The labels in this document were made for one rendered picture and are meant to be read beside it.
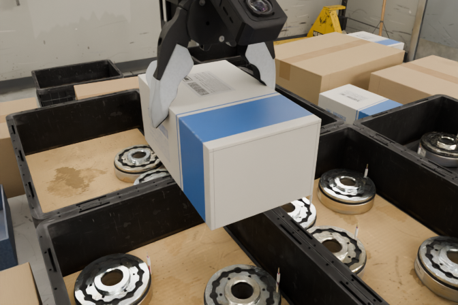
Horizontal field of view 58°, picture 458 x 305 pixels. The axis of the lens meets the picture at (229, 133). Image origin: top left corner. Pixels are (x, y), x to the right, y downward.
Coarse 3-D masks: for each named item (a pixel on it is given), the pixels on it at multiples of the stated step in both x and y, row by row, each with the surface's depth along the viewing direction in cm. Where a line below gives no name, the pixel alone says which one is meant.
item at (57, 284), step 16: (144, 192) 63; (80, 208) 60; (96, 208) 60; (48, 224) 57; (272, 224) 57; (48, 240) 54; (288, 240) 55; (304, 240) 54; (48, 256) 51; (320, 256) 51; (48, 272) 49; (336, 272) 49; (64, 288) 47; (352, 288) 47; (64, 304) 45; (368, 304) 45
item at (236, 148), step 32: (224, 64) 53; (192, 96) 44; (224, 96) 44; (256, 96) 44; (160, 128) 46; (192, 128) 38; (224, 128) 38; (256, 128) 38; (288, 128) 38; (160, 160) 50; (192, 160) 39; (224, 160) 36; (256, 160) 38; (288, 160) 40; (192, 192) 41; (224, 192) 38; (256, 192) 40; (288, 192) 42; (224, 224) 39
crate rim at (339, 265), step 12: (324, 132) 80; (336, 132) 81; (360, 132) 80; (384, 144) 76; (408, 156) 72; (420, 168) 70; (432, 168) 69; (444, 180) 66; (456, 180) 66; (288, 216) 58; (300, 228) 56; (312, 240) 54; (324, 252) 52; (336, 264) 50; (348, 276) 49; (360, 288) 47; (372, 300) 46; (384, 300) 46
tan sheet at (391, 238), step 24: (336, 216) 73; (360, 216) 73; (384, 216) 73; (408, 216) 73; (384, 240) 68; (408, 240) 68; (384, 264) 63; (408, 264) 63; (384, 288) 59; (408, 288) 59
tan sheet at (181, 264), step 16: (160, 240) 68; (176, 240) 68; (192, 240) 68; (208, 240) 68; (224, 240) 68; (144, 256) 65; (160, 256) 65; (176, 256) 65; (192, 256) 65; (208, 256) 65; (224, 256) 65; (240, 256) 65; (160, 272) 62; (176, 272) 62; (192, 272) 62; (208, 272) 62; (160, 288) 59; (176, 288) 59; (192, 288) 59; (160, 304) 57; (176, 304) 57; (192, 304) 57; (288, 304) 57
